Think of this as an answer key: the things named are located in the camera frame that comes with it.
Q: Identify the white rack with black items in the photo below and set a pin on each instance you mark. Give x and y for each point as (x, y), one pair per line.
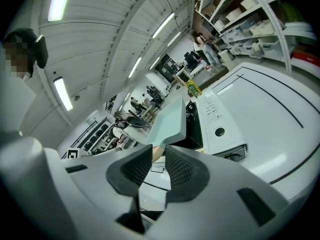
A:
(97, 136)

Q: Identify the red box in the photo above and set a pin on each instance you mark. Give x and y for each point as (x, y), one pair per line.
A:
(307, 56)

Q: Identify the clear plastic box enclosure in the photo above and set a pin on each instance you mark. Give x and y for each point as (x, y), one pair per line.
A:
(208, 72)

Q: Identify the black office chair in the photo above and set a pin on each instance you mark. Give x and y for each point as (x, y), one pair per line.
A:
(190, 58)

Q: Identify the small wooden table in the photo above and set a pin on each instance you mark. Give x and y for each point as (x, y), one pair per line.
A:
(182, 77)

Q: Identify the white storage box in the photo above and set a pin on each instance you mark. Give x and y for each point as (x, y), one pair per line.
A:
(234, 14)
(220, 23)
(248, 1)
(262, 27)

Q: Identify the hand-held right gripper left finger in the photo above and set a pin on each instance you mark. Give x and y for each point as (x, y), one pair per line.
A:
(130, 169)

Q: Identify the clear plastic storage bin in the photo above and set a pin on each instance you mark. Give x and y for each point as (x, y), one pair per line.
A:
(236, 34)

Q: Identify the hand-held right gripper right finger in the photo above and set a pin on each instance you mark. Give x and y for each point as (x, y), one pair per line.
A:
(185, 174)

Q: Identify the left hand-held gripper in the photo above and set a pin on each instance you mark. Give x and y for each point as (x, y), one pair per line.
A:
(72, 153)

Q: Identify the ceiling light strip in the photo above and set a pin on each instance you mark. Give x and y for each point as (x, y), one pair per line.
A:
(135, 67)
(173, 38)
(163, 25)
(61, 1)
(63, 94)

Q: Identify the yellow green bottle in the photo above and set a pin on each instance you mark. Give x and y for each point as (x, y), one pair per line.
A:
(193, 89)

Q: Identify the black grid cabinet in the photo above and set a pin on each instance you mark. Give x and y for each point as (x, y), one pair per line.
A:
(167, 66)

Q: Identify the black head-worn camera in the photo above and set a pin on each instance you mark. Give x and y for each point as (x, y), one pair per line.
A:
(41, 51)

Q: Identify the pale green square pan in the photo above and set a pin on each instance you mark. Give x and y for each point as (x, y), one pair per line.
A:
(167, 124)

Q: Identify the white metal shelving unit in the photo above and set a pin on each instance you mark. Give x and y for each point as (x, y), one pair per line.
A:
(250, 21)

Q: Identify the black round dish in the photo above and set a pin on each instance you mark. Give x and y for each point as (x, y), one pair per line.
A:
(137, 122)

